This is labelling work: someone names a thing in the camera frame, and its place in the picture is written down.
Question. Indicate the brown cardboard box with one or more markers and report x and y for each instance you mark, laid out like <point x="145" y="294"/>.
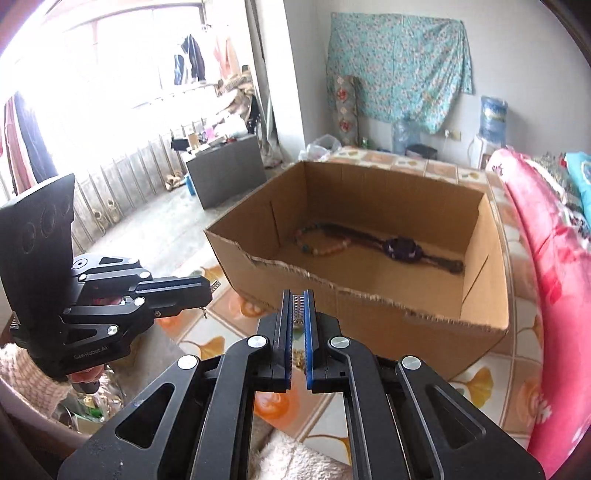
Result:
<point x="392" y="332"/>

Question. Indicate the small black box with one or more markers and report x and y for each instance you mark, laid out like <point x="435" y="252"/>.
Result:
<point x="422" y="151"/>

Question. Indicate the pink hanging garment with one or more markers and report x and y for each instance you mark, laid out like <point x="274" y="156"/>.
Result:
<point x="226" y="55"/>

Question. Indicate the grey patterned blanket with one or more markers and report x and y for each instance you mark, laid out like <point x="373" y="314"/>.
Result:
<point x="554" y="177"/>

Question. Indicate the pile of woven bags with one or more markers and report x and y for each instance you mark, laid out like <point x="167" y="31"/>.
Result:
<point x="240" y="92"/>

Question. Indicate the rolled patterned mat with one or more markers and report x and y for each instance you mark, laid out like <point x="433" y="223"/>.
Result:
<point x="346" y="110"/>

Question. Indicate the small blue bottle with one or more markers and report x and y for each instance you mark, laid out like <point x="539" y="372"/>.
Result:
<point x="190" y="184"/>

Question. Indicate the teal floral hanging cloth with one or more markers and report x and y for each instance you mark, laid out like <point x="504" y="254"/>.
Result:
<point x="397" y="69"/>

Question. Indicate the blue cartoon pillow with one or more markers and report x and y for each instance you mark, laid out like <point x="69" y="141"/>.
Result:
<point x="581" y="175"/>

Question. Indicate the metal window railing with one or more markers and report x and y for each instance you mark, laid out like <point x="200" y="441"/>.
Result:
<point x="138" y="166"/>

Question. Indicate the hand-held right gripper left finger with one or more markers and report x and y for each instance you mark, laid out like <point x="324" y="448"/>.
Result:
<point x="287" y="360"/>

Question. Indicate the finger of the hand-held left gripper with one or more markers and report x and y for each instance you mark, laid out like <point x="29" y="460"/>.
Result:
<point x="175" y="280"/>
<point x="184" y="300"/>

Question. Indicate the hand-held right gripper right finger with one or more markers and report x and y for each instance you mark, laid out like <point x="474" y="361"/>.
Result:
<point x="310" y="364"/>

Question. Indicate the person's left forearm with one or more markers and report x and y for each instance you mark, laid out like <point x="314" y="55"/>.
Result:
<point x="27" y="383"/>

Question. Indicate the white fluffy garment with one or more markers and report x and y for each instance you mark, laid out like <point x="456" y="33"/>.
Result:
<point x="300" y="461"/>

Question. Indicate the silver rhinestone earring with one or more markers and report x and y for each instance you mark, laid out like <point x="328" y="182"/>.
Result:
<point x="215" y="286"/>

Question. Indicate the blue water dispenser bottle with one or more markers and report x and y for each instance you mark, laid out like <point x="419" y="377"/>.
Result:
<point x="494" y="117"/>

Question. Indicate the dark hanging jacket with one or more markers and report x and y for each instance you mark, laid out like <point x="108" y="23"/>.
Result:
<point x="194" y="60"/>

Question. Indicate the silver hair clip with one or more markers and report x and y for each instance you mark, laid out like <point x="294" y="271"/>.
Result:
<point x="298" y="311"/>

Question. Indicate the ginkgo patterned mat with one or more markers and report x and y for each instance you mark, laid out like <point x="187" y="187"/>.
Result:
<point x="498" y="369"/>

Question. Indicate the clear water bottle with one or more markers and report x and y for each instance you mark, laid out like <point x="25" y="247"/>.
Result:
<point x="406" y="136"/>

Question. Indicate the pair of beige slippers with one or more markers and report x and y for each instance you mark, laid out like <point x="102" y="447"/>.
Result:
<point x="174" y="181"/>

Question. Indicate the white water dispenser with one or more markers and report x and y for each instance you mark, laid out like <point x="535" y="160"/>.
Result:
<point x="478" y="152"/>

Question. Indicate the white plastic bag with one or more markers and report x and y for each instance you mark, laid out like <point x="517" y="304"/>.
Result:
<point x="323" y="145"/>

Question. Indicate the gold jewelry piece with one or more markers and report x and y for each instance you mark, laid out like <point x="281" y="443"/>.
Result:
<point x="301" y="360"/>

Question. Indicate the person's left hand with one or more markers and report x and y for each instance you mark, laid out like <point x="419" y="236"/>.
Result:
<point x="87" y="379"/>

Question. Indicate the dark hanging coat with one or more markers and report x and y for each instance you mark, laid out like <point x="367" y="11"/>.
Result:
<point x="32" y="138"/>

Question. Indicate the pink floral blanket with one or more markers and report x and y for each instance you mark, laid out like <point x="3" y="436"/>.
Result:
<point x="554" y="300"/>

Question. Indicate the grey cabinet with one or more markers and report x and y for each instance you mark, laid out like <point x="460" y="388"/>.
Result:
<point x="231" y="170"/>

